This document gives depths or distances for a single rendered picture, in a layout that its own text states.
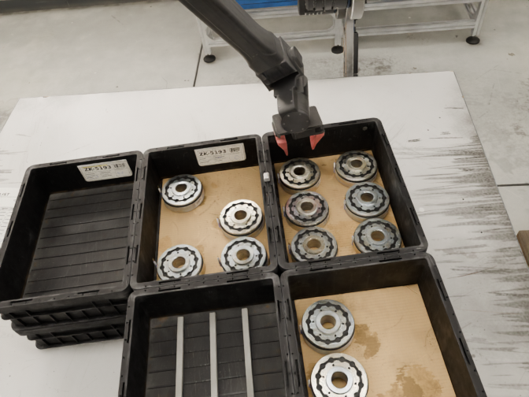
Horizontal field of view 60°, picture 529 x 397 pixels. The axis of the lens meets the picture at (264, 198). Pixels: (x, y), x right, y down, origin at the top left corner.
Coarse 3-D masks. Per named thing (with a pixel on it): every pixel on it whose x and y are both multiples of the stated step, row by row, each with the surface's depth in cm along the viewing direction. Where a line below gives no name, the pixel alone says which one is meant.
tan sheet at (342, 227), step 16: (320, 160) 121; (336, 160) 121; (320, 176) 118; (320, 192) 114; (336, 192) 114; (336, 208) 111; (288, 224) 109; (336, 224) 108; (352, 224) 107; (288, 240) 106; (336, 240) 105; (288, 256) 104
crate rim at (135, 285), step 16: (192, 144) 115; (208, 144) 115; (144, 160) 114; (144, 176) 112; (144, 192) 107; (144, 208) 105; (272, 224) 97; (272, 240) 95; (272, 256) 92; (224, 272) 91; (240, 272) 92; (256, 272) 91; (272, 272) 91; (144, 288) 91
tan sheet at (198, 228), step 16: (208, 176) 122; (224, 176) 121; (240, 176) 120; (256, 176) 120; (208, 192) 118; (224, 192) 118; (240, 192) 117; (256, 192) 117; (208, 208) 115; (160, 224) 113; (176, 224) 113; (192, 224) 112; (208, 224) 112; (160, 240) 110; (176, 240) 110; (192, 240) 109; (208, 240) 109; (224, 240) 108; (160, 256) 107; (208, 256) 106; (208, 272) 103
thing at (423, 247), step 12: (360, 120) 115; (372, 120) 114; (384, 132) 111; (264, 144) 113; (384, 144) 109; (264, 156) 110; (396, 168) 104; (408, 192) 99; (276, 204) 101; (408, 204) 97; (276, 216) 99; (276, 228) 97; (420, 228) 93; (276, 240) 95; (420, 240) 91; (372, 252) 91; (384, 252) 91; (396, 252) 90; (408, 252) 90; (288, 264) 91; (300, 264) 91; (312, 264) 90; (324, 264) 90
